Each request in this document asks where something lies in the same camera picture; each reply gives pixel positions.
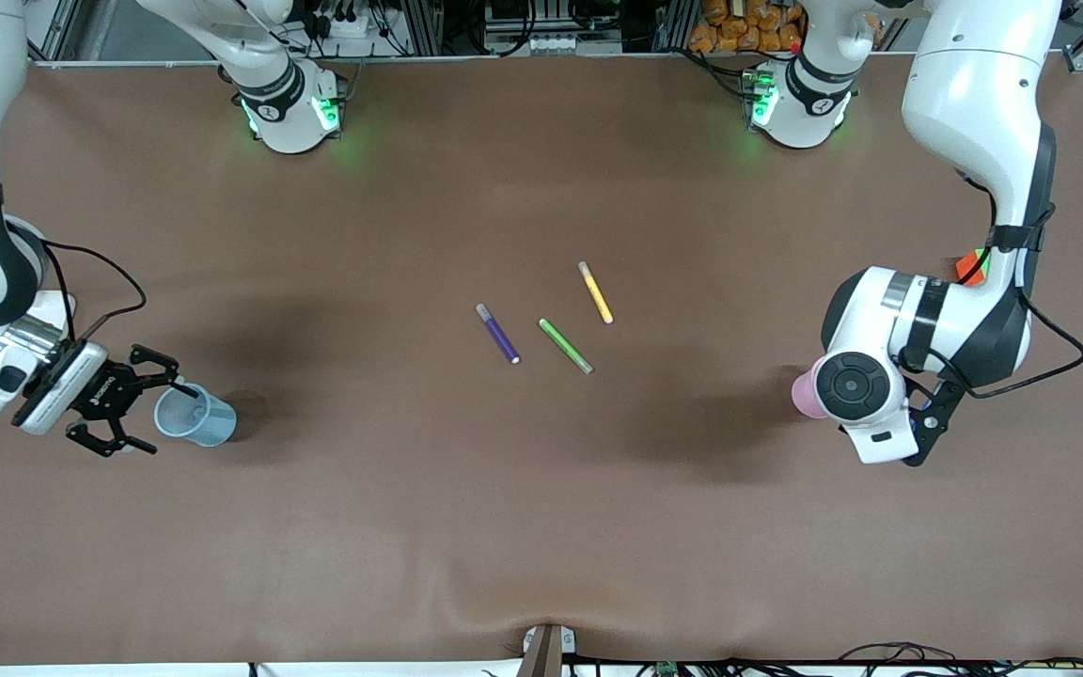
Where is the light blue mesh cup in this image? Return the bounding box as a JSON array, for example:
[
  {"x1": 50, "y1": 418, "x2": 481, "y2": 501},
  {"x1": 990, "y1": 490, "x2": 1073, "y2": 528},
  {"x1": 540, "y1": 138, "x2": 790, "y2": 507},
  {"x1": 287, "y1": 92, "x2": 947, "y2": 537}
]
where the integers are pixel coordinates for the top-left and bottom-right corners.
[{"x1": 154, "y1": 383, "x2": 238, "y2": 448}]

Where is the white desk lamp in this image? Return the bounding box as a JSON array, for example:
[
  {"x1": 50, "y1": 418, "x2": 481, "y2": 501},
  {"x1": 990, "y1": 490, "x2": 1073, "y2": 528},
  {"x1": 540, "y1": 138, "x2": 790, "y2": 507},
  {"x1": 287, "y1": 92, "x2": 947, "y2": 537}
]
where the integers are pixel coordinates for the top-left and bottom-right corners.
[{"x1": 32, "y1": 290, "x2": 77, "y2": 330}]

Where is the purple marker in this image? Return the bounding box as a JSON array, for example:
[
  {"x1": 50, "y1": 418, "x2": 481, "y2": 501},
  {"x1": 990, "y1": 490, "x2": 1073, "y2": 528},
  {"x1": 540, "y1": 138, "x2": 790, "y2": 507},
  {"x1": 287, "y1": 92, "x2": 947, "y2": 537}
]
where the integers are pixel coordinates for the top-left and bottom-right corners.
[{"x1": 476, "y1": 303, "x2": 521, "y2": 365}]

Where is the white power strip with plugs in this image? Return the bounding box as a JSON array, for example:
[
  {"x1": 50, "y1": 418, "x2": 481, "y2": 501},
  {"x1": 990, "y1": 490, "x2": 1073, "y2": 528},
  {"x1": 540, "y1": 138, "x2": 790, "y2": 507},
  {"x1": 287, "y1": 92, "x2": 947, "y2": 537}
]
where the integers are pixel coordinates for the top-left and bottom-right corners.
[{"x1": 302, "y1": 0, "x2": 385, "y2": 43}]

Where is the green marker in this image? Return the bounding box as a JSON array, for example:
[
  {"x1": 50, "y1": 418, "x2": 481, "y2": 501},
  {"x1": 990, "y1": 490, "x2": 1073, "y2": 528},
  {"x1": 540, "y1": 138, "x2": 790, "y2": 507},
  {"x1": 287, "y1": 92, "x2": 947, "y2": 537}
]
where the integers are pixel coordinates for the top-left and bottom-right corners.
[{"x1": 539, "y1": 319, "x2": 594, "y2": 375}]

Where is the brown table mat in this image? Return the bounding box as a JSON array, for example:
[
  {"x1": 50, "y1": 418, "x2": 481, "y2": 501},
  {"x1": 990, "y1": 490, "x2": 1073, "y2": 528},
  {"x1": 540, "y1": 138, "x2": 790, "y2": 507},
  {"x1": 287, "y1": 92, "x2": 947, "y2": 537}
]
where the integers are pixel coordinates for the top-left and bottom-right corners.
[{"x1": 0, "y1": 52, "x2": 1083, "y2": 665}]

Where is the yellow marker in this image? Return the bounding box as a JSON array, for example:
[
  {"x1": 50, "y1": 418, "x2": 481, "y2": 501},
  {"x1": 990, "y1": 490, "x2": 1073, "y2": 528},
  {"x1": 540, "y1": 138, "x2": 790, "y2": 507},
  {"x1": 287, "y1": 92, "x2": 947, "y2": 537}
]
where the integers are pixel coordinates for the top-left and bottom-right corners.
[{"x1": 578, "y1": 261, "x2": 614, "y2": 324}]

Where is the pink mesh cup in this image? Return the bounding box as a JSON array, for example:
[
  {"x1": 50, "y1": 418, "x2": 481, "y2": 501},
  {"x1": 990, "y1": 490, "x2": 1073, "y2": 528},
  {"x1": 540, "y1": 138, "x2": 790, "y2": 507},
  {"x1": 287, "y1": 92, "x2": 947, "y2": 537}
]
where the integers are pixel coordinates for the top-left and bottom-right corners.
[{"x1": 791, "y1": 367, "x2": 829, "y2": 419}]

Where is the pile of orange objects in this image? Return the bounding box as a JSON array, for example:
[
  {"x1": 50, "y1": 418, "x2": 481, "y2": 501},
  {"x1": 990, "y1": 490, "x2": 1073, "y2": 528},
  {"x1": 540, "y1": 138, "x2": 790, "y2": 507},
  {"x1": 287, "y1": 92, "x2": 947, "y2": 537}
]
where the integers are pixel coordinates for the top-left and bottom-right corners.
[{"x1": 689, "y1": 0, "x2": 808, "y2": 54}]

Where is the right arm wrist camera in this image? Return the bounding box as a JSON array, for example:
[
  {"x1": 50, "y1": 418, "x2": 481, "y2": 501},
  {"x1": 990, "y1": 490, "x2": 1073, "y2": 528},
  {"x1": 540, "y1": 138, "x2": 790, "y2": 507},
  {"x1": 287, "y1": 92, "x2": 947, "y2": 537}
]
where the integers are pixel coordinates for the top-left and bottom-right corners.
[{"x1": 13, "y1": 338, "x2": 112, "y2": 436}]

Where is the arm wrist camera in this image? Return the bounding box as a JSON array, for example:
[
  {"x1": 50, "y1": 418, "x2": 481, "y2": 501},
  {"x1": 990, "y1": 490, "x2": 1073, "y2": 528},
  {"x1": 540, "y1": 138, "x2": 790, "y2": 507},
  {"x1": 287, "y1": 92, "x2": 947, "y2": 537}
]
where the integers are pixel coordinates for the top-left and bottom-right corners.
[
  {"x1": 903, "y1": 376, "x2": 965, "y2": 468},
  {"x1": 13, "y1": 338, "x2": 112, "y2": 436}
]

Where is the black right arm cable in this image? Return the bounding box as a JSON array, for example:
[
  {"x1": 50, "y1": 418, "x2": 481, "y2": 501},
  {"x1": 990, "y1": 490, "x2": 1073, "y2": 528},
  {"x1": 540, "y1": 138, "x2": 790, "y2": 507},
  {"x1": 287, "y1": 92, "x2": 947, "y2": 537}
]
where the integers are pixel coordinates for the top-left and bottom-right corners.
[{"x1": 39, "y1": 240, "x2": 148, "y2": 341}]

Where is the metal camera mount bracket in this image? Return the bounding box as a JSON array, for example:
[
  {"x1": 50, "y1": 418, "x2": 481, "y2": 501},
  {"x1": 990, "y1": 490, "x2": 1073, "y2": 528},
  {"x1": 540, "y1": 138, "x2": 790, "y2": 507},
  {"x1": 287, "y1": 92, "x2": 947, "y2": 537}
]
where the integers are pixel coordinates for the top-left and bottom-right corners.
[{"x1": 518, "y1": 623, "x2": 577, "y2": 677}]

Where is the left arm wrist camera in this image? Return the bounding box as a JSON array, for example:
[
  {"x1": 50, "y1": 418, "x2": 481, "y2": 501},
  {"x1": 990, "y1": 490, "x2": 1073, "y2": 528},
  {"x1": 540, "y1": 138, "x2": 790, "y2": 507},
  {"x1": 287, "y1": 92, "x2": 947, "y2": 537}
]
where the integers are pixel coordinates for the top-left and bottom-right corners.
[{"x1": 903, "y1": 376, "x2": 965, "y2": 468}]

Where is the bundle of black cables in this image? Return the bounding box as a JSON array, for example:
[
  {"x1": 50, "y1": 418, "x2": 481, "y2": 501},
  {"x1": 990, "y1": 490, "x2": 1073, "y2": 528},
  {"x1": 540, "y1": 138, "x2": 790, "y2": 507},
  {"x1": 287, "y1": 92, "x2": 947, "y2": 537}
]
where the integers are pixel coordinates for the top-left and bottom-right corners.
[{"x1": 720, "y1": 642, "x2": 1083, "y2": 677}]

